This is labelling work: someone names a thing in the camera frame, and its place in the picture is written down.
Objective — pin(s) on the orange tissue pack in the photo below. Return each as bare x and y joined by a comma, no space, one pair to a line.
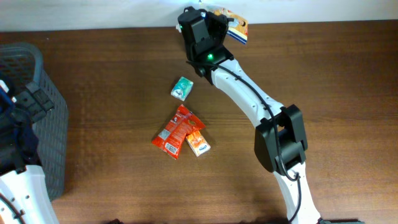
197,143

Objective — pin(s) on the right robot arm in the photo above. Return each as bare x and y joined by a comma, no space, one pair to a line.
280,140

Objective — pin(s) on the red snack bag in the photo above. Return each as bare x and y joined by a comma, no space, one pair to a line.
182,123

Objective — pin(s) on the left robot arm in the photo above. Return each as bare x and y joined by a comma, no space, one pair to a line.
24,196

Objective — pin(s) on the teal tissue pack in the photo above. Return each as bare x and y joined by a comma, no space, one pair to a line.
182,88

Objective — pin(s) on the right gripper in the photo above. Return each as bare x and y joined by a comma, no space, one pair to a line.
219,24

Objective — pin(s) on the cream snack bag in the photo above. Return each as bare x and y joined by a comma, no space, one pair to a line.
237,25

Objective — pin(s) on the grey plastic mesh basket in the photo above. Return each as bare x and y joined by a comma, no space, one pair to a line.
23,64

